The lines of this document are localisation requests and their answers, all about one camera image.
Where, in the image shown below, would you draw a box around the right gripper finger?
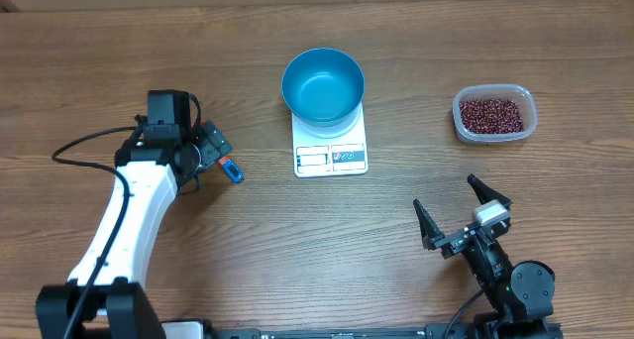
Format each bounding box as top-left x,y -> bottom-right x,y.
413,199 -> 445,250
467,173 -> 513,209

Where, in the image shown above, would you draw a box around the red scoop with blue handle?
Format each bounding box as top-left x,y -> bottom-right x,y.
218,156 -> 245,183

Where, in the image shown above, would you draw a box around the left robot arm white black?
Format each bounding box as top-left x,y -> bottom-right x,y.
36,118 -> 232,338

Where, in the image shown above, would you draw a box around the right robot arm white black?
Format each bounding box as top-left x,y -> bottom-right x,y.
413,174 -> 563,339

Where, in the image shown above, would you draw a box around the white digital kitchen scale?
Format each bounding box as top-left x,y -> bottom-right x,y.
291,104 -> 369,178

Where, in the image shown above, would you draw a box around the blue bowl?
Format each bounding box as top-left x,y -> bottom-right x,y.
280,48 -> 366,127

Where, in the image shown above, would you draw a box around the red adzuki beans in container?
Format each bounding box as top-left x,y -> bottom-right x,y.
459,98 -> 524,134

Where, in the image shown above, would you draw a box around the clear plastic container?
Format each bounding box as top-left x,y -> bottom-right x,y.
452,83 -> 538,145

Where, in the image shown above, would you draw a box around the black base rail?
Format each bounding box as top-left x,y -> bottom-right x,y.
160,319 -> 565,339

